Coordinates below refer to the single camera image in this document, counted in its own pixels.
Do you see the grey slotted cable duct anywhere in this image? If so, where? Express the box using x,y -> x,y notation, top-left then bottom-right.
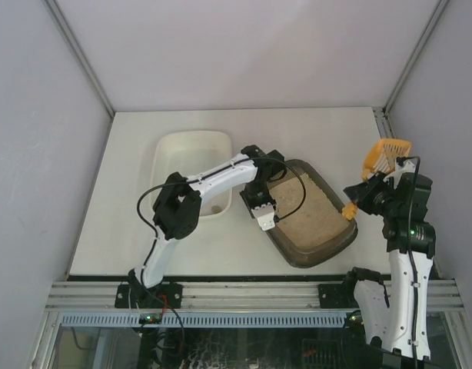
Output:
61,311 -> 347,328

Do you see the aluminium front rail frame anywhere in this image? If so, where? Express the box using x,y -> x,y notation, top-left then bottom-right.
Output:
43,280 -> 467,312

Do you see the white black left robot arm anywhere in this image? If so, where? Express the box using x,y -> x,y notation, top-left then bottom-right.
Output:
128,145 -> 286,302

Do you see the black left camera cable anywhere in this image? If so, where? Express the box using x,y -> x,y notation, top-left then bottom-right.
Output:
135,156 -> 307,247

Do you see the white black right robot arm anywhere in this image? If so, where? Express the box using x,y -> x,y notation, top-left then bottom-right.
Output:
344,172 -> 436,368

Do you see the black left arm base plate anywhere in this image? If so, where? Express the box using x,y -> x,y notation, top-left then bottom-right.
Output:
114,282 -> 183,309

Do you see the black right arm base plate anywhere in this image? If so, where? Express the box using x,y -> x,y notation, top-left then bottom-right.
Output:
317,284 -> 358,309

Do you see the yellow plastic litter scoop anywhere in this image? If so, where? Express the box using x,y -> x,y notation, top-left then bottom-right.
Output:
341,138 -> 412,221

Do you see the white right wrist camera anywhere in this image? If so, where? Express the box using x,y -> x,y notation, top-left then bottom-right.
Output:
388,157 -> 416,179

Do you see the white plastic waste bin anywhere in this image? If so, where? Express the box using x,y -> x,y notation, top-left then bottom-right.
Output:
151,130 -> 234,221

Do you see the dark translucent litter box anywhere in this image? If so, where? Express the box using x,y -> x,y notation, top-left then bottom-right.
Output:
255,159 -> 358,268

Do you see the black right camera cable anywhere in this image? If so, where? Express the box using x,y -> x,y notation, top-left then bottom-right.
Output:
397,155 -> 423,358

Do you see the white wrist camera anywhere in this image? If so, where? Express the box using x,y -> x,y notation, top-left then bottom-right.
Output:
251,203 -> 275,231
388,157 -> 416,179

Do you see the black camera cable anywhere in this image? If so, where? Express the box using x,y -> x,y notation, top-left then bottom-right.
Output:
397,155 -> 423,358
135,156 -> 307,247

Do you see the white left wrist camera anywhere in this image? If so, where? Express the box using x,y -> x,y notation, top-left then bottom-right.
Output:
251,203 -> 275,231

